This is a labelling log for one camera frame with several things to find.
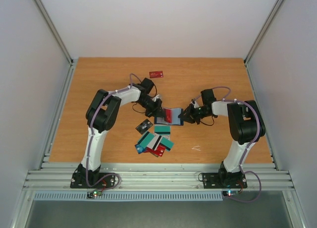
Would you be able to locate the teal card right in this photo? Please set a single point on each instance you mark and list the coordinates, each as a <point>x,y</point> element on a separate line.
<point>162,129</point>

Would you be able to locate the aluminium corner post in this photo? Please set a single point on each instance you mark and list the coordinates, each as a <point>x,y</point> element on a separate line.
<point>45,15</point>
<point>264,29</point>

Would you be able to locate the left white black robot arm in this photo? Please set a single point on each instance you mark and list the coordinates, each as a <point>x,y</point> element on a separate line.
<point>101,116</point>

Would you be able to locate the teal card middle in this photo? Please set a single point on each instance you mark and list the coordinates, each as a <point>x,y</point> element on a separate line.
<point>167,143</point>

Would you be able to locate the circuit board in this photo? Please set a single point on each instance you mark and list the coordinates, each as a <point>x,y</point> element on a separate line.
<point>94,194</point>
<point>230,193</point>

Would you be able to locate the right aluminium corner post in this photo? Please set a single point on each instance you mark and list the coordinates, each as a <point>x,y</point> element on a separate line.
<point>264,29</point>

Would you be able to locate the blue card with chip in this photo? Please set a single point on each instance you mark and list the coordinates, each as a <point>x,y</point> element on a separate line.
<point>140,149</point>

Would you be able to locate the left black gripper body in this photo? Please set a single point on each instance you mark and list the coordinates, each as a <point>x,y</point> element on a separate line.
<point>152,107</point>

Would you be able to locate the red card with chip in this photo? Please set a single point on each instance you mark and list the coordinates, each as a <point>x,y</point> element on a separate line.
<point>158,152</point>

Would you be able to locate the grey slotted cable duct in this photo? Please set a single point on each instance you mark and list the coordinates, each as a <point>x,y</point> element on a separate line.
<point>129,196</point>

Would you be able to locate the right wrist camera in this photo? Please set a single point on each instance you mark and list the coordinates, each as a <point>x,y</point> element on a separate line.
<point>194,103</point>

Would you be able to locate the left circuit board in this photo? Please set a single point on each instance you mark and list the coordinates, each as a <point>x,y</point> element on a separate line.
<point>94,194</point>

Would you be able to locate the right circuit board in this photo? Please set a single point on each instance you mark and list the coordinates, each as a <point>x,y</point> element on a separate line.
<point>230,193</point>

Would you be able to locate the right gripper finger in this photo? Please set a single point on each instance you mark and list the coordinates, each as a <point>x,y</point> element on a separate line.
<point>189,118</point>
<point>188,110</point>

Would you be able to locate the aluminium rail frame front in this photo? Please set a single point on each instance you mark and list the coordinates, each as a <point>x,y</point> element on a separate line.
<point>157,177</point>

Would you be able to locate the left aluminium corner post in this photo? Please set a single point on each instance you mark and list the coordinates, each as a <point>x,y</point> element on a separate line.
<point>45,15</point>

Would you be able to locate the lone red card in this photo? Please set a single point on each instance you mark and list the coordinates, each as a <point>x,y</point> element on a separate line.
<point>156,74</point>

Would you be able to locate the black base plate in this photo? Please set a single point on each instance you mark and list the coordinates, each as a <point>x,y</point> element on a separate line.
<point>96,181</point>
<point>214,180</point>

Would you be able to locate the navy blue card holder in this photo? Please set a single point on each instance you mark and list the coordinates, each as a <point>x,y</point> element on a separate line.
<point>175,118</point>

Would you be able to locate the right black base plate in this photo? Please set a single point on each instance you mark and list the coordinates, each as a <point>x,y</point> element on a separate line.
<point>214,180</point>

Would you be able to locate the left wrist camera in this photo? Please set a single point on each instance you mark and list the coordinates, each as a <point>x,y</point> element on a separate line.
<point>155,98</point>

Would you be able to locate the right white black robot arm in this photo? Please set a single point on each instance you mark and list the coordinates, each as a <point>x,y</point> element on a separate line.
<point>246,127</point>

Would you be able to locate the white card under teal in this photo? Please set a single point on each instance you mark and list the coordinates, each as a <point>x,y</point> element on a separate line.
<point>154,142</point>

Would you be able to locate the teal card left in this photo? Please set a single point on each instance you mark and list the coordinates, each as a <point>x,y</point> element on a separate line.
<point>145,139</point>

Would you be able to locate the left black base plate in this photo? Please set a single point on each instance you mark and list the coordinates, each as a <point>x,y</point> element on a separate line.
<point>96,181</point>

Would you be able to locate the red card black stripe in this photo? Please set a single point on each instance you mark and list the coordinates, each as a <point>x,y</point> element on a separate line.
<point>168,118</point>

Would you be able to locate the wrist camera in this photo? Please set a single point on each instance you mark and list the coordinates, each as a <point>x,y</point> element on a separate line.
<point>155,98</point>
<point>194,103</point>

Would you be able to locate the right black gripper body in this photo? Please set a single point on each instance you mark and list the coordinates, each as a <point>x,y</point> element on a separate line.
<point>191,113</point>

